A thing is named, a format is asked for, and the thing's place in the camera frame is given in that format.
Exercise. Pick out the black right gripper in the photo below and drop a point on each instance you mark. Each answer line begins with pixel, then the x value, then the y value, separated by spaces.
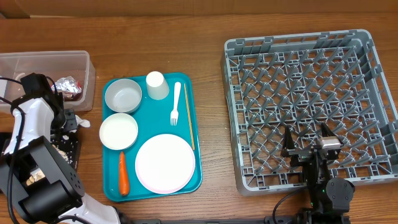
pixel 299 155

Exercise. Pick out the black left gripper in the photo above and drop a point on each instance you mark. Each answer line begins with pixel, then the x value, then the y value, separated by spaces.
pixel 71 121

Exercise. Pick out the foil wrapper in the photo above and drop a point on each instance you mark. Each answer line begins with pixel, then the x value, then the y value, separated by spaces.
pixel 69 87

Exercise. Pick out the white bowl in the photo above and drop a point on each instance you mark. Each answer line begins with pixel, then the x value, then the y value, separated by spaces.
pixel 118 131

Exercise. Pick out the grey bowl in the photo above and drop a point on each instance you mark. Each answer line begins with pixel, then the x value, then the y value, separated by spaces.
pixel 123 96

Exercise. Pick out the white napkin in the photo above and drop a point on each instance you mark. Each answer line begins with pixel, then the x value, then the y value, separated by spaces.
pixel 82 122

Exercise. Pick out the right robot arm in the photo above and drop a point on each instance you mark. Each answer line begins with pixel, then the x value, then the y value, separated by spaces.
pixel 330 197

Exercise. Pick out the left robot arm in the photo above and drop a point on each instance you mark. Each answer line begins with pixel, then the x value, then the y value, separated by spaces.
pixel 40 185

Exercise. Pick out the black waste tray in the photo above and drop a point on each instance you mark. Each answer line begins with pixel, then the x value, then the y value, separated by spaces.
pixel 71 146

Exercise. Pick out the grey dishwasher rack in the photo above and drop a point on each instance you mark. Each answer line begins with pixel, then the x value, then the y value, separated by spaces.
pixel 301 81

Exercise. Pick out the clear plastic bin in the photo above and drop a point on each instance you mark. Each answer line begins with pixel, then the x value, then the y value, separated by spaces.
pixel 56 65

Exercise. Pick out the rice and peanut pile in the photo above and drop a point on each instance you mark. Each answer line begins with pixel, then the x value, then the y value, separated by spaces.
pixel 60 152

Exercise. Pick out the orange carrot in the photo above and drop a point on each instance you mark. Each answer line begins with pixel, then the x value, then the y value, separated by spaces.
pixel 124 187

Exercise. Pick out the white paper cup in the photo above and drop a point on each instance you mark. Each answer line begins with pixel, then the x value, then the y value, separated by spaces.
pixel 157 86

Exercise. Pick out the teal serving tray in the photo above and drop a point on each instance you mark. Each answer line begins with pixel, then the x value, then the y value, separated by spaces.
pixel 153 118

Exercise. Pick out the pink plate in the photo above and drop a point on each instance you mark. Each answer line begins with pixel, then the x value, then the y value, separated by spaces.
pixel 165 164

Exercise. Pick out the white plastic fork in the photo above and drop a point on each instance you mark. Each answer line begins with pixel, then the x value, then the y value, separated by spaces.
pixel 174 112

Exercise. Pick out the wooden chopstick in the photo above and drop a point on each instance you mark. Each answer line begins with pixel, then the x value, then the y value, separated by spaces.
pixel 189 117

